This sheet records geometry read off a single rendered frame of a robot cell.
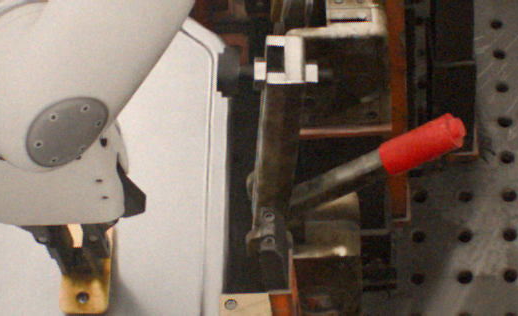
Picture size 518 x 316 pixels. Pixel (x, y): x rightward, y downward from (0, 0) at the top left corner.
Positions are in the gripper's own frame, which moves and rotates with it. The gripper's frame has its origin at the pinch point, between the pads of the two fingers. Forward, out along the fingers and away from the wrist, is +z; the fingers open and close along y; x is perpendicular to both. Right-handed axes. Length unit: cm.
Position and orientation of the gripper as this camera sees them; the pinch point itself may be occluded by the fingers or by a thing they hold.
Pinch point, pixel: (77, 243)
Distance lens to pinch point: 82.8
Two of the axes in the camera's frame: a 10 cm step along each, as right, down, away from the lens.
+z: 1.0, 5.9, 8.0
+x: -0.1, 8.0, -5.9
